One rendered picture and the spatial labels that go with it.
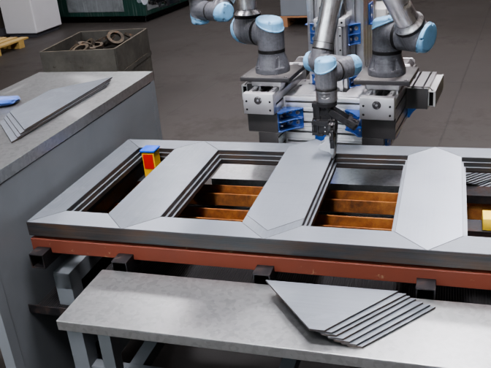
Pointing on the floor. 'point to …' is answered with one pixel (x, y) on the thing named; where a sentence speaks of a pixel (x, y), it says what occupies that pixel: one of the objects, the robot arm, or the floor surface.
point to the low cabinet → (112, 11)
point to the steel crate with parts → (100, 52)
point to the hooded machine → (30, 17)
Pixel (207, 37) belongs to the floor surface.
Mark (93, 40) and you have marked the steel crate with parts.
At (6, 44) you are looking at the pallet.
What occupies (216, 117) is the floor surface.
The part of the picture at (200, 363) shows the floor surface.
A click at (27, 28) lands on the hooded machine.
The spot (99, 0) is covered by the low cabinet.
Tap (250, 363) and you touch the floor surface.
